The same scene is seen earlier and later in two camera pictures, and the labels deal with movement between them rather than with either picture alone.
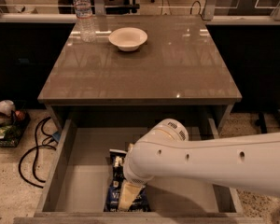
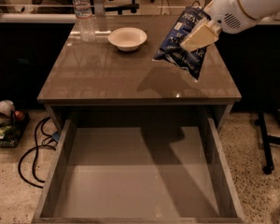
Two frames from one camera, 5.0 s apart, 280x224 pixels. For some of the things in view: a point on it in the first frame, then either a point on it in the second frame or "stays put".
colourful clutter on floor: [7, 125] stays put
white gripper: [134, 178] -> [228, 7]
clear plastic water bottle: [82, 6] stays put
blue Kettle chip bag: [115, 190] -> [172, 51]
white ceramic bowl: [128, 38] stays put
